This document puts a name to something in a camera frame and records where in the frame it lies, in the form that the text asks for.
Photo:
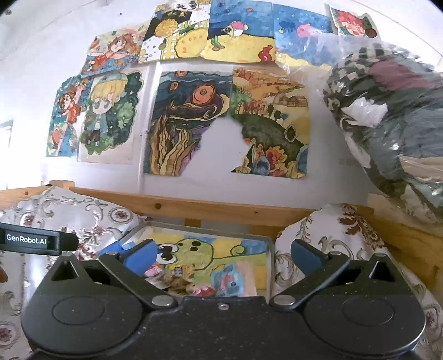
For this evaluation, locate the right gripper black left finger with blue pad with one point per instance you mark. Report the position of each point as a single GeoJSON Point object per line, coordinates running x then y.
{"type": "Point", "coordinates": [128, 268]}

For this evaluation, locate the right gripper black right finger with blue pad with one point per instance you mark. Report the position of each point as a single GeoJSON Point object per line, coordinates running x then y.
{"type": "Point", "coordinates": [320, 270]}

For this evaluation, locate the red quail egg packet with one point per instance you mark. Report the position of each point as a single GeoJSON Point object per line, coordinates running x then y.
{"type": "Point", "coordinates": [178, 285]}

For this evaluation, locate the person's left hand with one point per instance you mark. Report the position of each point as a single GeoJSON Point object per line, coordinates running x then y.
{"type": "Point", "coordinates": [3, 276]}

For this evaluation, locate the blue plastic wrapper in tray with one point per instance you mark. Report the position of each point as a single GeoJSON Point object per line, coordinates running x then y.
{"type": "Point", "coordinates": [116, 247]}

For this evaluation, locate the grey metal tray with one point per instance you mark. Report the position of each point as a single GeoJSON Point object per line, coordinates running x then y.
{"type": "Point", "coordinates": [146, 229]}

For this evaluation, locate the frog drawing tray liner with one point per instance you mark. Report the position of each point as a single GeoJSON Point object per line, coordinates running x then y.
{"type": "Point", "coordinates": [233, 266]}

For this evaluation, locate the blonde girl cartoon painting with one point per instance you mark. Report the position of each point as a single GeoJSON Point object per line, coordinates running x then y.
{"type": "Point", "coordinates": [109, 129]}

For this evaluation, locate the red hair girl painting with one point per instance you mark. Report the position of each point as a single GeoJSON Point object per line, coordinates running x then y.
{"type": "Point", "coordinates": [67, 116]}

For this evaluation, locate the starry night style painting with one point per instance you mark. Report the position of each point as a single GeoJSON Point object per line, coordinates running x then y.
{"type": "Point", "coordinates": [185, 105]}

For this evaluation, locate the landscape hills painting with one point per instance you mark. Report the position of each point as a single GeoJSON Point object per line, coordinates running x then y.
{"type": "Point", "coordinates": [273, 112]}

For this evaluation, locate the plastic bag of clothes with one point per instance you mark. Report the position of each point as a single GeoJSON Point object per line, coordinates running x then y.
{"type": "Point", "coordinates": [388, 103]}

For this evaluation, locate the girl swimming painting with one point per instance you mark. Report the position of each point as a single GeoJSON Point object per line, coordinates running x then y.
{"type": "Point", "coordinates": [115, 50]}

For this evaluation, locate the yellow pineapple house painting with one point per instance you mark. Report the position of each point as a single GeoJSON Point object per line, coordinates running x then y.
{"type": "Point", "coordinates": [178, 29]}

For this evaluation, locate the pink jellyfish painting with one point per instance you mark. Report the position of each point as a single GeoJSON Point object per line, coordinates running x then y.
{"type": "Point", "coordinates": [301, 36]}

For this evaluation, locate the red hair character sticker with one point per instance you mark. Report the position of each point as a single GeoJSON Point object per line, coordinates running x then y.
{"type": "Point", "coordinates": [348, 24]}

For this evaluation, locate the blue underwater fish painting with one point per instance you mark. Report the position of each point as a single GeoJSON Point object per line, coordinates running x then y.
{"type": "Point", "coordinates": [240, 32]}

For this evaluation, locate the wooden bed frame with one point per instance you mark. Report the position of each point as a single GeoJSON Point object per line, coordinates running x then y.
{"type": "Point", "coordinates": [416, 245]}

